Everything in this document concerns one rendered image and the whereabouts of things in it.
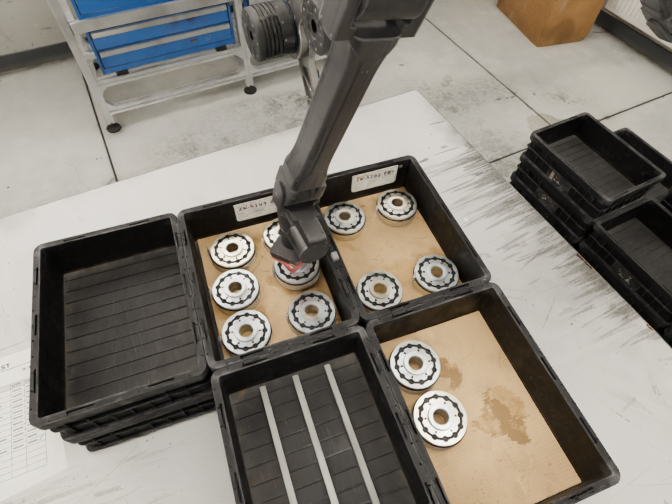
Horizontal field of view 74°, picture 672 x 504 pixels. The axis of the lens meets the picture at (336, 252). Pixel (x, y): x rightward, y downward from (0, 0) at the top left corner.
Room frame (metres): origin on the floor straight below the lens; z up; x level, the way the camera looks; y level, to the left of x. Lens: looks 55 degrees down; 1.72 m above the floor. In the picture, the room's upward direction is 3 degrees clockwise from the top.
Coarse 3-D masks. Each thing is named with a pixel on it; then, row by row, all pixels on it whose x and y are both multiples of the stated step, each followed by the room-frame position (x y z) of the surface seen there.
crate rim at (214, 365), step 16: (256, 192) 0.71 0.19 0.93; (272, 192) 0.71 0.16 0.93; (192, 208) 0.65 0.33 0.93; (208, 208) 0.65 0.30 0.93; (192, 256) 0.52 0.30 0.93; (192, 272) 0.48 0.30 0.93; (336, 272) 0.49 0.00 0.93; (192, 288) 0.44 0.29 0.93; (352, 304) 0.42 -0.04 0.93; (352, 320) 0.39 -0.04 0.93; (208, 336) 0.34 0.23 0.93; (304, 336) 0.35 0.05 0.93; (208, 352) 0.31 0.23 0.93
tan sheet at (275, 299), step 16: (208, 240) 0.63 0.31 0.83; (256, 240) 0.64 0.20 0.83; (208, 256) 0.59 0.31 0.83; (256, 256) 0.59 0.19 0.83; (208, 272) 0.54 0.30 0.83; (256, 272) 0.55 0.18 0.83; (272, 272) 0.55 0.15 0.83; (320, 272) 0.55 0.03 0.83; (272, 288) 0.51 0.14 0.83; (320, 288) 0.51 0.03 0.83; (272, 304) 0.46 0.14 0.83; (288, 304) 0.47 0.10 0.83; (224, 320) 0.42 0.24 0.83; (272, 320) 0.43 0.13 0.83; (288, 320) 0.43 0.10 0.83; (336, 320) 0.43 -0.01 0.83; (288, 336) 0.39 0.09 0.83; (224, 352) 0.35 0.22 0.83
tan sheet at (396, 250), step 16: (320, 208) 0.75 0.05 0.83; (368, 208) 0.76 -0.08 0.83; (368, 224) 0.71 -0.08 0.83; (384, 224) 0.71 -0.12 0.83; (416, 224) 0.71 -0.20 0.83; (336, 240) 0.65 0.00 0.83; (352, 240) 0.65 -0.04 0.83; (368, 240) 0.65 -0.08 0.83; (384, 240) 0.66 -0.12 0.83; (400, 240) 0.66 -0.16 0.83; (416, 240) 0.66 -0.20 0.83; (432, 240) 0.66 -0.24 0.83; (352, 256) 0.60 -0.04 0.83; (368, 256) 0.61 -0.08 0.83; (384, 256) 0.61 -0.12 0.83; (400, 256) 0.61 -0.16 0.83; (416, 256) 0.61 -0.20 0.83; (352, 272) 0.56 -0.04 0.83; (368, 272) 0.56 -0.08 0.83; (400, 272) 0.56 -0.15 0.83
